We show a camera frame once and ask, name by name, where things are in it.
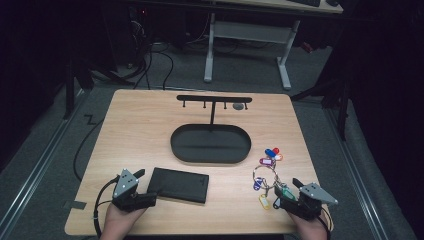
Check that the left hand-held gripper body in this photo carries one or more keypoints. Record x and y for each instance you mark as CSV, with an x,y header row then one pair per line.
x,y
126,185

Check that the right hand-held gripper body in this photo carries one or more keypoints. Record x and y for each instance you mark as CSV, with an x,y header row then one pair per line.
x,y
316,195

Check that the black wallet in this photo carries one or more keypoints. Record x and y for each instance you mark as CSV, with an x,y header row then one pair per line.
x,y
180,185

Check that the person's right hand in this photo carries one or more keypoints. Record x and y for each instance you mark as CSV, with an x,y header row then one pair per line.
x,y
311,230

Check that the person's left hand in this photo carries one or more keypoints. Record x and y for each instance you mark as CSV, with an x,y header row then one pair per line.
x,y
118,223

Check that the grey tape strip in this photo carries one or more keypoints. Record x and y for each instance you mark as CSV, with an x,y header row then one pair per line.
x,y
75,204

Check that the black metal stand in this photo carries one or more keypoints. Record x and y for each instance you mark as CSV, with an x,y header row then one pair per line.
x,y
340,106
71,86

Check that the grey round table cap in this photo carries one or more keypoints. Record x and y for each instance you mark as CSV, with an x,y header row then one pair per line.
x,y
238,106

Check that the desk with grey metal legs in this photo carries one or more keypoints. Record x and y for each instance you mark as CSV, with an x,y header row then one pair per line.
x,y
250,31

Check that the black keyboard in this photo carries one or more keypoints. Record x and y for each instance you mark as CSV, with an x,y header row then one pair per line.
x,y
305,2

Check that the black computer mouse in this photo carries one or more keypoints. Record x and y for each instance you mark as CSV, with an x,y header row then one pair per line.
x,y
332,2

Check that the metal floor rail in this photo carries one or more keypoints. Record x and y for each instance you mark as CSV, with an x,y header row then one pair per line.
x,y
40,163
356,173

